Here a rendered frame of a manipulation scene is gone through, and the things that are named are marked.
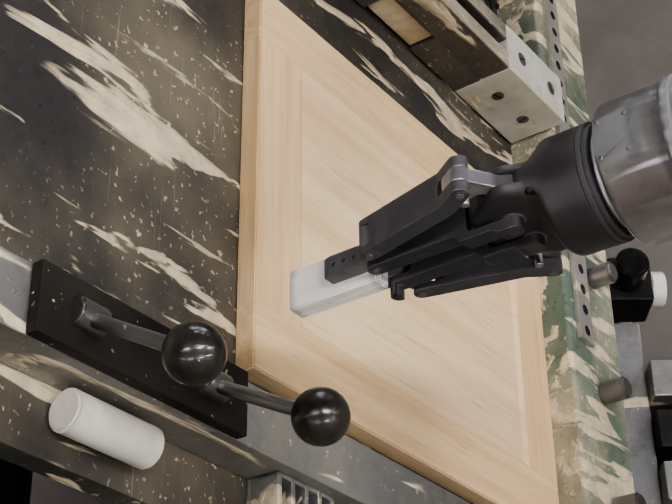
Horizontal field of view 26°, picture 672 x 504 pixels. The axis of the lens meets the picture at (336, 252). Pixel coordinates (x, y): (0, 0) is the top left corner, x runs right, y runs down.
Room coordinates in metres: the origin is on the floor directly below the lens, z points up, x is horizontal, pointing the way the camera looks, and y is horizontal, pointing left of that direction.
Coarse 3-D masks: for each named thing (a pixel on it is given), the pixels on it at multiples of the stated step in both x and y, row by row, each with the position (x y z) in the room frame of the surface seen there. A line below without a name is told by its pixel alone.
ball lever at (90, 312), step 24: (72, 312) 0.42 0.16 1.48; (96, 312) 0.42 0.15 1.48; (96, 336) 0.41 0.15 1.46; (120, 336) 0.40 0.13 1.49; (144, 336) 0.39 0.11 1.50; (168, 336) 0.38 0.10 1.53; (192, 336) 0.37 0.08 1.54; (216, 336) 0.38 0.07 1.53; (168, 360) 0.36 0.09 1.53; (192, 360) 0.36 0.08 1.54; (216, 360) 0.36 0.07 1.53; (192, 384) 0.35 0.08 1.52
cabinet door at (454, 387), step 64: (256, 0) 0.84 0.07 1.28; (256, 64) 0.77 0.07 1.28; (320, 64) 0.82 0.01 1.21; (256, 128) 0.70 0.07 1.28; (320, 128) 0.75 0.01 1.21; (384, 128) 0.81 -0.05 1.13; (256, 192) 0.64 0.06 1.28; (320, 192) 0.68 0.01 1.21; (384, 192) 0.74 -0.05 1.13; (256, 256) 0.58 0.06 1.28; (320, 256) 0.62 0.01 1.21; (256, 320) 0.52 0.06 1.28; (320, 320) 0.56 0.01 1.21; (384, 320) 0.60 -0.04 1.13; (448, 320) 0.65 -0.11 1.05; (512, 320) 0.70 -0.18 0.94; (256, 384) 0.48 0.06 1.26; (320, 384) 0.50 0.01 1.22; (384, 384) 0.53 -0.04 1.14; (448, 384) 0.58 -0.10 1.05; (512, 384) 0.62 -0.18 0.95; (384, 448) 0.48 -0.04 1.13; (448, 448) 0.51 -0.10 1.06; (512, 448) 0.55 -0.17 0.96
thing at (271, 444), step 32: (0, 256) 0.44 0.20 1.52; (0, 288) 0.42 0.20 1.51; (0, 320) 0.40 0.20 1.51; (0, 352) 0.40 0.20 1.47; (32, 352) 0.40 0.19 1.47; (64, 384) 0.40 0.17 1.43; (96, 384) 0.40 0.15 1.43; (160, 416) 0.40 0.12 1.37; (256, 416) 0.43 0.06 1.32; (288, 416) 0.44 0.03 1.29; (192, 448) 0.40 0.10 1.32; (224, 448) 0.40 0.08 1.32; (256, 448) 0.40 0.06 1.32; (288, 448) 0.41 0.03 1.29; (320, 448) 0.43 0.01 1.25; (352, 448) 0.44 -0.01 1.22; (320, 480) 0.40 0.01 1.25; (352, 480) 0.42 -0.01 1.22; (384, 480) 0.43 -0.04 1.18; (416, 480) 0.45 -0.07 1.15
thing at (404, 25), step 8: (384, 0) 0.96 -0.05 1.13; (392, 0) 0.96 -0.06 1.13; (376, 8) 0.96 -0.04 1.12; (384, 8) 0.96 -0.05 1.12; (392, 8) 0.96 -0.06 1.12; (400, 8) 0.96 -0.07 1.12; (384, 16) 0.96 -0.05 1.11; (392, 16) 0.96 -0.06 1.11; (400, 16) 0.96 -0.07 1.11; (408, 16) 0.96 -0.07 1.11; (392, 24) 0.96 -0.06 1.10; (400, 24) 0.96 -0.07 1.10; (408, 24) 0.96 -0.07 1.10; (416, 24) 0.96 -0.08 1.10; (400, 32) 0.96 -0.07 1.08; (408, 32) 0.96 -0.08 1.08; (416, 32) 0.96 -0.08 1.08; (424, 32) 0.96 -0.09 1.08; (408, 40) 0.96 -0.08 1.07; (416, 40) 0.96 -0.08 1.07
